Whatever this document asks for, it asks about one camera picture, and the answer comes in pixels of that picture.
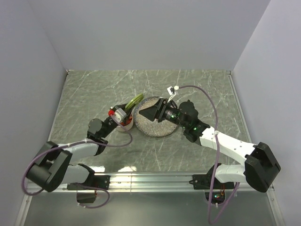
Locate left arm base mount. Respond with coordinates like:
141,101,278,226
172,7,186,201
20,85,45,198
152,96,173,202
62,164,110,190

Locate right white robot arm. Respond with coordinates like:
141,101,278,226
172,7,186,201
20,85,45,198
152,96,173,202
139,98,281,193

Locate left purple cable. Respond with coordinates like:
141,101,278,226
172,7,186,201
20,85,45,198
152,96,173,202
21,115,134,210

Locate green round lid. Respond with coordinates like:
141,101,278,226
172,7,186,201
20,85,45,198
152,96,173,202
125,93,144,110

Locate speckled ceramic plate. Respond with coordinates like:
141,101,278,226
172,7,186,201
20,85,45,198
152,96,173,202
134,97,178,137

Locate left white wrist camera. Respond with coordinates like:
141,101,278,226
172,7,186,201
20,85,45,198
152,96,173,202
108,108,127,123

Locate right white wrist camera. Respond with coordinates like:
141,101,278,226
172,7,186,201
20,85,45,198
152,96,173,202
167,86,179,100

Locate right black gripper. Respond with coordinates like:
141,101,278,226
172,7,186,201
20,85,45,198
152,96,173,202
139,97,189,129

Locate aluminium mounting rail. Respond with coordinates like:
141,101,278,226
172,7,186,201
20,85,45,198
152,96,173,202
25,171,275,193

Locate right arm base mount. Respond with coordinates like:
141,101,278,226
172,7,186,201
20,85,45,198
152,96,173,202
189,166,235,190

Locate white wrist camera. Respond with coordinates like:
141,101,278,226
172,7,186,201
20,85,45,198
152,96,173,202
108,108,127,123
167,86,179,100

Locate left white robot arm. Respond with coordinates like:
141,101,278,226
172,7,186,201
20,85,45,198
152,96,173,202
21,104,133,194

